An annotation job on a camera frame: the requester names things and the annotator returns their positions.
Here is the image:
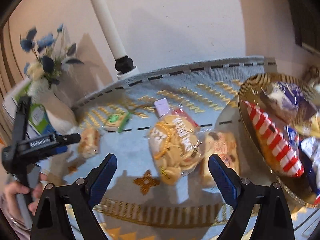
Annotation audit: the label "green small snack packet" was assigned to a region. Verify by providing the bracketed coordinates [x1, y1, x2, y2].
[103, 112, 130, 133]

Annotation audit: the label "yellow barcode cracker pack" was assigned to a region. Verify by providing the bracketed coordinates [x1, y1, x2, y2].
[295, 113, 320, 138]

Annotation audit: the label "pink stick sachet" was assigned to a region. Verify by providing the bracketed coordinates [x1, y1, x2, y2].
[154, 98, 170, 118]

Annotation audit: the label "clear bag round biscuits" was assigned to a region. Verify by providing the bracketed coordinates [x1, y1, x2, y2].
[148, 113, 204, 185]

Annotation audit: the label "person's left hand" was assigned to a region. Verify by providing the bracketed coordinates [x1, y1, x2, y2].
[3, 173, 48, 217]

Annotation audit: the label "white lamp pole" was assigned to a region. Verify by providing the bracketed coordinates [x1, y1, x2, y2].
[91, 0, 127, 61]

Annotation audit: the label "orange egg roll pack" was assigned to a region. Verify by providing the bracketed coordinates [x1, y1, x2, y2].
[78, 127, 100, 159]

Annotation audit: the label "green blue book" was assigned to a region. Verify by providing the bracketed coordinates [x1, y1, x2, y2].
[2, 79, 55, 138]

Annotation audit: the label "blue white artificial flowers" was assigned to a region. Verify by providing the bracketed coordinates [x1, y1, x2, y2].
[20, 24, 84, 102]

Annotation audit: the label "peach pastry pack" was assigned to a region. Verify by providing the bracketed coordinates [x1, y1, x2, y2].
[200, 131, 240, 188]

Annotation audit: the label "red biscuit packet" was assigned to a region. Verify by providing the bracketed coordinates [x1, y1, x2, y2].
[171, 107, 200, 129]

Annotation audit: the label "red white rice cracker bag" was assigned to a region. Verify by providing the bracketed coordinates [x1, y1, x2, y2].
[242, 100, 304, 178]

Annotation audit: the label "purple snack packet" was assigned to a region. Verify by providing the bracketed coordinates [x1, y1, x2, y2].
[260, 81, 319, 124]

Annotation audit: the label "dark television screen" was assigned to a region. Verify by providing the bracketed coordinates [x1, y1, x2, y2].
[288, 0, 319, 55]

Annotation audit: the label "black pole clamp base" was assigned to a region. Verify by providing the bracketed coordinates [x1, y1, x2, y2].
[115, 55, 139, 80]

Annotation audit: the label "white ceramic vase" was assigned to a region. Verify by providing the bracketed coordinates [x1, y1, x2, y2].
[32, 90, 78, 134]

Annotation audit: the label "blue white snack packet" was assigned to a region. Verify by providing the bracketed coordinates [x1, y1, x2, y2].
[286, 126, 319, 205]

